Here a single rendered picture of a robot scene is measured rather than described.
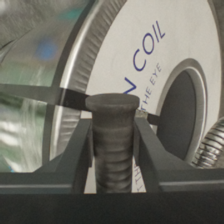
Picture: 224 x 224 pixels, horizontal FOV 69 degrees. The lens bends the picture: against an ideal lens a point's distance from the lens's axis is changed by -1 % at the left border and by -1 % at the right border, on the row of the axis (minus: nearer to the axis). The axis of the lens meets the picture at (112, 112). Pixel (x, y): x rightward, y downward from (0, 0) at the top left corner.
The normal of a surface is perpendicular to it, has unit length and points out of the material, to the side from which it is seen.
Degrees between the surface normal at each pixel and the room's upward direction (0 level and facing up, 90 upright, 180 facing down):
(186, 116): 32
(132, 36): 90
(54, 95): 47
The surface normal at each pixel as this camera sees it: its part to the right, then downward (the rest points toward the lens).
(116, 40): 0.70, 0.14
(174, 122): -0.69, -0.08
